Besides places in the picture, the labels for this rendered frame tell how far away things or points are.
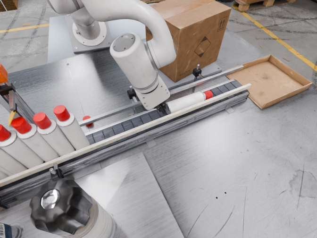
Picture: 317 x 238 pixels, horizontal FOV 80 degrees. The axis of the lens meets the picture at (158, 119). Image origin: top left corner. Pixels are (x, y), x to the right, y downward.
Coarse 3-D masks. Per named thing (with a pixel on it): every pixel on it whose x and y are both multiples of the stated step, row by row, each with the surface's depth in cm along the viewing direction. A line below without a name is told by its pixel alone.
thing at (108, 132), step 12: (228, 84) 88; (240, 84) 88; (228, 96) 83; (204, 108) 79; (132, 120) 75; (144, 120) 75; (168, 120) 75; (96, 132) 72; (108, 132) 72; (120, 132) 72; (144, 132) 72; (108, 144) 69; (84, 156) 66; (48, 168) 63; (24, 180) 61
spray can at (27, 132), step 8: (16, 120) 50; (24, 120) 50; (16, 128) 49; (24, 128) 50; (32, 128) 52; (24, 136) 51; (32, 136) 52; (40, 136) 55; (32, 144) 54; (40, 144) 56; (48, 144) 59; (40, 152) 58; (48, 152) 60; (56, 152) 63; (48, 160) 62
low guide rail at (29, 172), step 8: (240, 88) 81; (248, 88) 84; (216, 96) 78; (224, 96) 79; (200, 104) 76; (176, 112) 73; (184, 112) 74; (160, 120) 71; (136, 128) 69; (144, 128) 70; (112, 136) 66; (120, 136) 67; (96, 144) 65; (104, 144) 66; (72, 152) 63; (80, 152) 63; (56, 160) 61; (64, 160) 62; (32, 168) 59; (40, 168) 60; (16, 176) 58; (24, 176) 59; (0, 184) 57
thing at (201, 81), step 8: (224, 72) 80; (232, 72) 82; (200, 80) 77; (208, 80) 79; (176, 88) 75; (184, 88) 75; (136, 104) 69; (112, 112) 67; (120, 112) 69; (88, 120) 65; (96, 120) 66
